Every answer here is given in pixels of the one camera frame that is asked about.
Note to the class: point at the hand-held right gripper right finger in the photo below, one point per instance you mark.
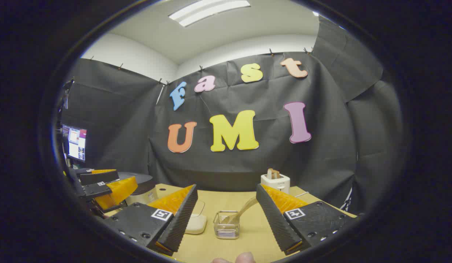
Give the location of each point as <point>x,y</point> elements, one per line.
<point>275,219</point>

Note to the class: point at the toast bread slice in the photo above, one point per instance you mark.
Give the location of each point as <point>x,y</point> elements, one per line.
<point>272,173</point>

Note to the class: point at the ceiling light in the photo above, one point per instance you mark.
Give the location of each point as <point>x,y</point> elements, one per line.
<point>207,11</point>

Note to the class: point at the wooden spoon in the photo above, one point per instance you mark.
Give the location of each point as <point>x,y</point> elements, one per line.
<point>244,210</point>

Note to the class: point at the computer monitor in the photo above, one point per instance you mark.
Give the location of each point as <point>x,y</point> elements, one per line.
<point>77,144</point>

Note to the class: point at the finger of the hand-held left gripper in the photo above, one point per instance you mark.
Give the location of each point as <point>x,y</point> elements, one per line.
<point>100,177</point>
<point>116,191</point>

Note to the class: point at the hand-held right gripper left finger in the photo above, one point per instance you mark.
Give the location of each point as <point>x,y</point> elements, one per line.
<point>182,219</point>

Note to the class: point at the white rice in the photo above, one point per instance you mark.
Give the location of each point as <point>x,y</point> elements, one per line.
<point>196,224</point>

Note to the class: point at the black silver rice cooker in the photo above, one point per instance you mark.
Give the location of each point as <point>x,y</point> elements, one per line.
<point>140,180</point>

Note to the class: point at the white toaster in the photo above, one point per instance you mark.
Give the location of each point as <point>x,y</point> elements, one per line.
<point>279,182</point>

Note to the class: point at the clear chopstick holder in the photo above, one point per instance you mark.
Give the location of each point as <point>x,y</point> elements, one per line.
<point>226,228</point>

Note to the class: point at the black backdrop cloth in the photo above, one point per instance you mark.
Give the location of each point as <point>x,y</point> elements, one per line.
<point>269,164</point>

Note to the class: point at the clear plastic box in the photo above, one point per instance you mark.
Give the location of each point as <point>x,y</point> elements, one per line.
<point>196,219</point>

